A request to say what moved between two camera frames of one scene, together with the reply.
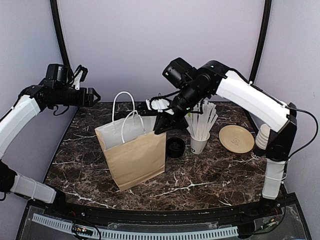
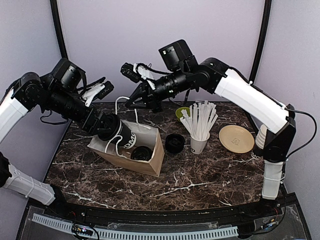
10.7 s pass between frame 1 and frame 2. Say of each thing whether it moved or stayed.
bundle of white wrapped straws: stayed
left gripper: moved
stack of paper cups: stayed
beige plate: stayed
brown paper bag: moved
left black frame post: stayed
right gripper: moved
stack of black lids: moved
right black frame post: stayed
